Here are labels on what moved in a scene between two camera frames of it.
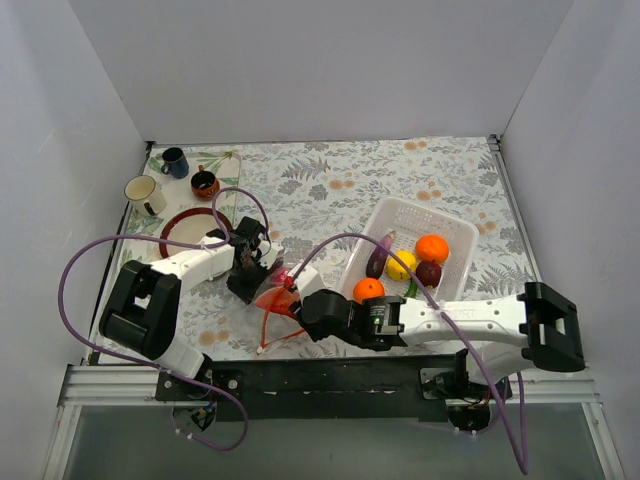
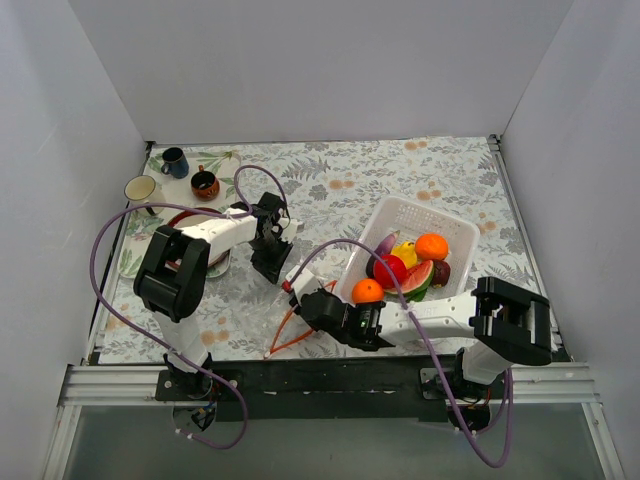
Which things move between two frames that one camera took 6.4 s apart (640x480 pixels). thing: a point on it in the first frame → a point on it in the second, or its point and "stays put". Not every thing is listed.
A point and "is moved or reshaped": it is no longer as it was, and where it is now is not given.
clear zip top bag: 280,318 is moved or reshaped
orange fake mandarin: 432,247 stays put
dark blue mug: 175,164 stays put
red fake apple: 282,275 is moved or reshaped
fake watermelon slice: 277,299 → 417,280
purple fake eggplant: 377,258 stays put
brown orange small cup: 204,184 stays put
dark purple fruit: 429,273 → 441,273
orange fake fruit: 366,288 stays put
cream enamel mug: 145,195 stays put
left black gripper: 247,279 → 270,251
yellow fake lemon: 396,270 is moved or reshaped
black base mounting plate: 334,388 stays put
